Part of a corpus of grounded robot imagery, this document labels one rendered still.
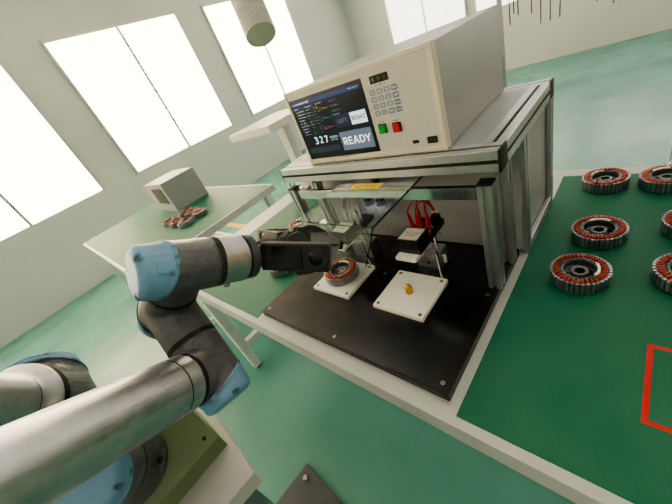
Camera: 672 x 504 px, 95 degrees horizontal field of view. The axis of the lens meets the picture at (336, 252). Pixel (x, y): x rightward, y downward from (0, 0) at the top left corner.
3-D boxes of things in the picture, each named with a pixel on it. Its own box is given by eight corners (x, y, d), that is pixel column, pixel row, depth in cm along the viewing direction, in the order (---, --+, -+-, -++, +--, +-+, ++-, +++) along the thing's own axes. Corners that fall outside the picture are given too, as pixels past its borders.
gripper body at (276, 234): (283, 226, 61) (225, 230, 53) (312, 229, 55) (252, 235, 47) (285, 263, 62) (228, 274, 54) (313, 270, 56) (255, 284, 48)
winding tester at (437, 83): (448, 150, 66) (429, 40, 55) (311, 164, 95) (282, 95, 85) (505, 89, 86) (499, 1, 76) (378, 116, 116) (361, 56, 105)
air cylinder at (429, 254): (442, 269, 88) (438, 254, 85) (418, 265, 93) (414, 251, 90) (449, 258, 91) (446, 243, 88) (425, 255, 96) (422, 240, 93)
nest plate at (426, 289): (423, 322, 75) (422, 319, 74) (373, 307, 85) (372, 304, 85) (448, 282, 83) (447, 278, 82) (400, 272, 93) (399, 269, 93)
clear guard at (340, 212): (365, 268, 61) (356, 244, 58) (290, 253, 77) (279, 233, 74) (436, 186, 78) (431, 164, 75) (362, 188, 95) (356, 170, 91)
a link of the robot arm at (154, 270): (120, 270, 43) (125, 230, 38) (199, 258, 51) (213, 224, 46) (135, 318, 40) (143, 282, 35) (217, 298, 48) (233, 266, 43)
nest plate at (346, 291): (348, 300, 92) (347, 297, 91) (314, 289, 102) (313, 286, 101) (375, 268, 99) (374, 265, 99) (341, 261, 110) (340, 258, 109)
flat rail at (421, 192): (486, 200, 64) (485, 187, 62) (296, 198, 106) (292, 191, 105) (488, 197, 65) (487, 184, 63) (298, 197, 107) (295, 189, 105)
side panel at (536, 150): (529, 253, 84) (524, 138, 68) (516, 252, 86) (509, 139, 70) (552, 200, 99) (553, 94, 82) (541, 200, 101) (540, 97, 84)
